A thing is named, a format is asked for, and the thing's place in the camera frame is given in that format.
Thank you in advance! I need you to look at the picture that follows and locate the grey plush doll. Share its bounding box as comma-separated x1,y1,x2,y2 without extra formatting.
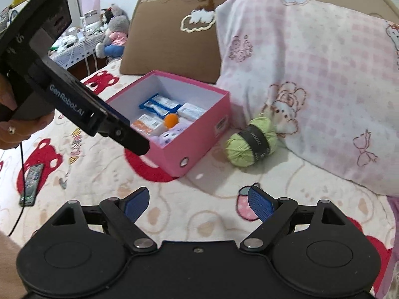
95,4,130,58

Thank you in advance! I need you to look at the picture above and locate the pink checked pillow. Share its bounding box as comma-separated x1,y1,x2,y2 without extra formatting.
215,0,399,197

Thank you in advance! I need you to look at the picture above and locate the orange ball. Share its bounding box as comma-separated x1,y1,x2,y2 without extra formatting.
164,113,180,129

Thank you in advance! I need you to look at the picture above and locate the small white box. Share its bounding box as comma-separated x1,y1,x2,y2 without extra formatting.
177,102,207,119

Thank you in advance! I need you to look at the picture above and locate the printed bed sheet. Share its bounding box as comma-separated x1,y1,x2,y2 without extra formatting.
0,69,396,287

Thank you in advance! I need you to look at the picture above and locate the side table with cloth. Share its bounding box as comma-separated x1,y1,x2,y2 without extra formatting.
50,31,106,69

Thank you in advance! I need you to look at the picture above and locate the purple plush toy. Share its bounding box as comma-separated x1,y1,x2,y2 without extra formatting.
151,121,189,147

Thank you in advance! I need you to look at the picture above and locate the purple cloth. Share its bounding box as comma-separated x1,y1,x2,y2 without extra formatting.
376,198,399,299

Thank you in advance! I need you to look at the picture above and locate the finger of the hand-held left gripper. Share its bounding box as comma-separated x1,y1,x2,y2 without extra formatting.
104,102,130,126
96,112,151,156

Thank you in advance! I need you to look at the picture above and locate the pink cardboard box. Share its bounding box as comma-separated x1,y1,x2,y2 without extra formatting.
106,70,231,178

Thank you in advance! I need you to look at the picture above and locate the person's left hand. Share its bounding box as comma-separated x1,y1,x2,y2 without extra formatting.
0,75,55,150

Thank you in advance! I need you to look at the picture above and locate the green yarn ball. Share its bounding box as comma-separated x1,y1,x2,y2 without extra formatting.
226,114,278,167

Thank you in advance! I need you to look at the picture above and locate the orange and white packet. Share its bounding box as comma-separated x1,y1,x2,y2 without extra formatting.
130,114,166,136

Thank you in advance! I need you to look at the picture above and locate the black phone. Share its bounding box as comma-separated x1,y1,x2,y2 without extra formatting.
19,163,46,207

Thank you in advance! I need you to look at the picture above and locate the brown pillow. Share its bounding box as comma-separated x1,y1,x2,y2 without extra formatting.
120,0,259,84

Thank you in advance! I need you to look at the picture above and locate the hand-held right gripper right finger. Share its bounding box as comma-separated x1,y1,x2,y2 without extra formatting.
239,185,347,251

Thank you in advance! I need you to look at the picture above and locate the black and white plush toy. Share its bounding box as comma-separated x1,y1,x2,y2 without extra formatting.
101,6,114,31

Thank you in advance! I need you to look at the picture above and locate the black cable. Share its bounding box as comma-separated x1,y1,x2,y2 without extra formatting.
6,143,27,237

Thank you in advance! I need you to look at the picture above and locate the blue wet wipes packet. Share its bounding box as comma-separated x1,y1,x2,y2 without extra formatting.
139,94,183,116

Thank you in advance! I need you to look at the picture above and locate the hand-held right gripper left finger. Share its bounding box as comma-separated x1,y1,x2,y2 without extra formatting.
51,187,158,253

